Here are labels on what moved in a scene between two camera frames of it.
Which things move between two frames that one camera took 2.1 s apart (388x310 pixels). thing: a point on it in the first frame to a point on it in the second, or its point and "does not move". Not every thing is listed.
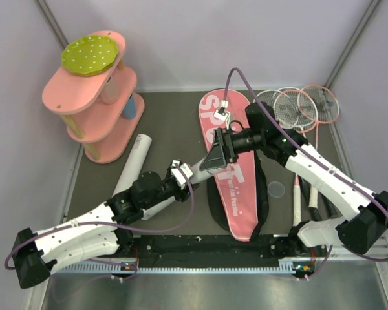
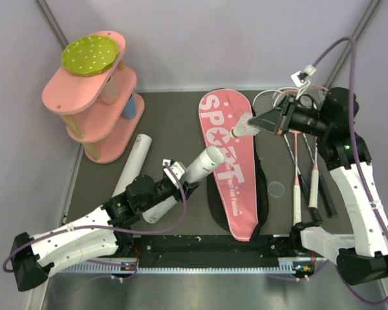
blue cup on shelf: x=129 y=111 does not move
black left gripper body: x=171 y=190 does not move
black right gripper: x=216 y=159 to x=270 y=121
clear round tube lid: x=276 y=189 does not move
